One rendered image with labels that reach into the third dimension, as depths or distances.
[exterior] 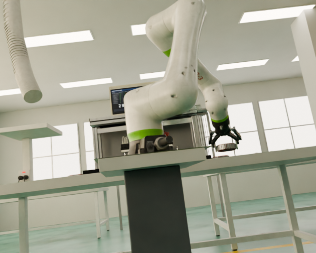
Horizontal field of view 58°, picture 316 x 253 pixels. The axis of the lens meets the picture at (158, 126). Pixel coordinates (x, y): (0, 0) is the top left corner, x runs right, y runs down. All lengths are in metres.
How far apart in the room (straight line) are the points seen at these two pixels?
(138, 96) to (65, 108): 7.85
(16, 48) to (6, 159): 6.31
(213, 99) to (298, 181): 7.63
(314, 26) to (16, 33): 4.57
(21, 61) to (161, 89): 2.23
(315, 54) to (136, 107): 4.74
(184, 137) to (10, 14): 2.19
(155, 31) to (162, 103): 0.43
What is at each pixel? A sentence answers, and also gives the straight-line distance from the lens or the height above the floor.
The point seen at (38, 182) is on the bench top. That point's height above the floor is 0.74.
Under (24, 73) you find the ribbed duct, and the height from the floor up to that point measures 1.80.
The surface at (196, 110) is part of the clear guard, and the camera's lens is 1.57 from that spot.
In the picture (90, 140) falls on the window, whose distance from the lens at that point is 8.37.
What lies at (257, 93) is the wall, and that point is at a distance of 8.95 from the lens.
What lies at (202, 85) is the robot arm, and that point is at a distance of 1.45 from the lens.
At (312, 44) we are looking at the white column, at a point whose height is 2.64.
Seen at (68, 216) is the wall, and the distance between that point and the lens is 8.44.
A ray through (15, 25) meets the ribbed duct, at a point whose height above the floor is 2.34.
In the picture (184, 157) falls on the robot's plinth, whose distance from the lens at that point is 0.87.
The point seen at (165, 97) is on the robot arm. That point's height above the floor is 0.91.
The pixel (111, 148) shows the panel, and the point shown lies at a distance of 1.93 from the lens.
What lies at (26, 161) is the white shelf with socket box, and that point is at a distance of 2.56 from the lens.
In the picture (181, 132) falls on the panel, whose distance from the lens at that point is 1.93.
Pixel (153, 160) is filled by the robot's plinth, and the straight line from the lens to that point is 0.85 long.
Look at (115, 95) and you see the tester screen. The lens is 1.88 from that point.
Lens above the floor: 0.65
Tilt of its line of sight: 12 degrees up
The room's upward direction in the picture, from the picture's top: 7 degrees counter-clockwise
